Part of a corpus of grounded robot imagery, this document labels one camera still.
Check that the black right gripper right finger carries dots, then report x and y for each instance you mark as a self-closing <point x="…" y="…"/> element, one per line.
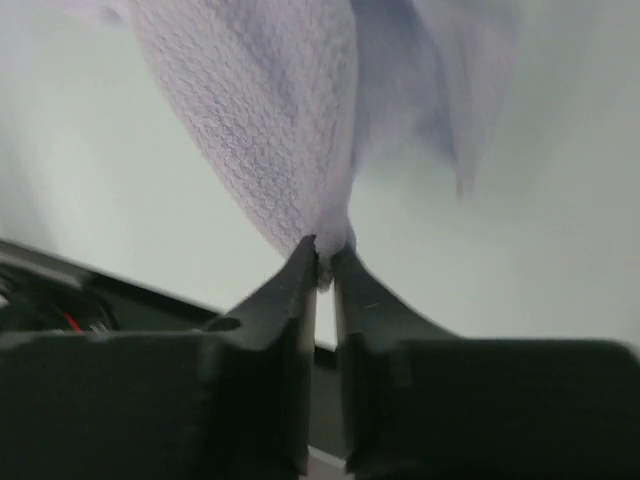
<point x="420" y="402"/>

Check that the light blue cloth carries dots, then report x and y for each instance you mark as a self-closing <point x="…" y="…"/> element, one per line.
<point x="287" y="99"/>

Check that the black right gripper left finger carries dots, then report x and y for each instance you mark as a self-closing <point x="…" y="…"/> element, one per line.
<point x="229" y="399"/>

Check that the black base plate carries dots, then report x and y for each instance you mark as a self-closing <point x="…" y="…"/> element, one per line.
<point x="138" y="308"/>

